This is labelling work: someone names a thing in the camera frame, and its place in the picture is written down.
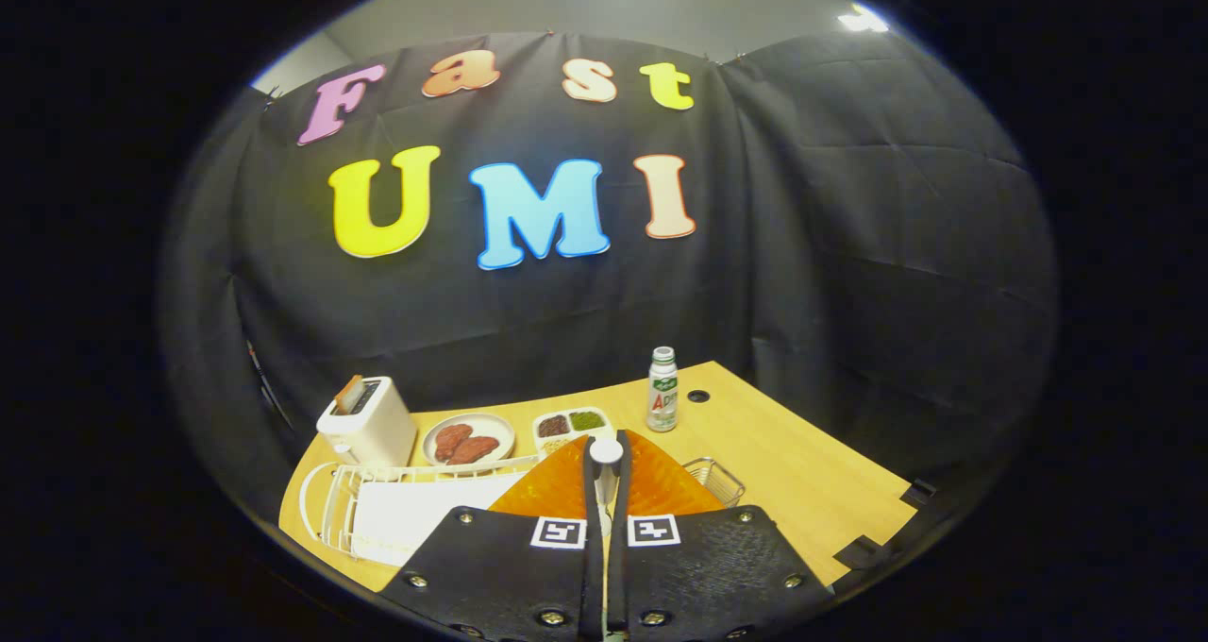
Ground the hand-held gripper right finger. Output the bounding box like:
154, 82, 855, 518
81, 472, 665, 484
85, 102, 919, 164
609, 429, 837, 642

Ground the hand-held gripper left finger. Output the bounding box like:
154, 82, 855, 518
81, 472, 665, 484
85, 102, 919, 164
377, 434, 606, 642

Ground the silver wire basket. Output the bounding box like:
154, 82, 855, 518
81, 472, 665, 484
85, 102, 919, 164
681, 456, 747, 509

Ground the white wire dish rack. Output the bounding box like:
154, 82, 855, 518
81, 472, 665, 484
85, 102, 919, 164
298, 453, 541, 567

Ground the blue checkered handle spoon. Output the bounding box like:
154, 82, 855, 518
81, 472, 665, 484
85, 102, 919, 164
589, 437, 626, 642

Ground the small beige plate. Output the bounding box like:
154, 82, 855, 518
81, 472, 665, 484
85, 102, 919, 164
422, 413, 517, 467

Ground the brown meat piece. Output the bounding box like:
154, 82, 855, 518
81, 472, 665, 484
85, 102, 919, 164
448, 435, 501, 465
433, 423, 474, 463

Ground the white divided snack tray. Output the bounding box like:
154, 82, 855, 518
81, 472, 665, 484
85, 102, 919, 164
531, 407, 614, 456

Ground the white drink bottle green label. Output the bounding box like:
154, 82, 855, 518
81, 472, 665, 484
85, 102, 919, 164
646, 346, 680, 433

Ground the white toaster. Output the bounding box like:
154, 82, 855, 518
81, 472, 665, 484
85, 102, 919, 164
315, 375, 418, 468

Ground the black backdrop cloth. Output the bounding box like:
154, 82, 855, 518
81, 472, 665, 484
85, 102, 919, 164
156, 28, 1058, 530

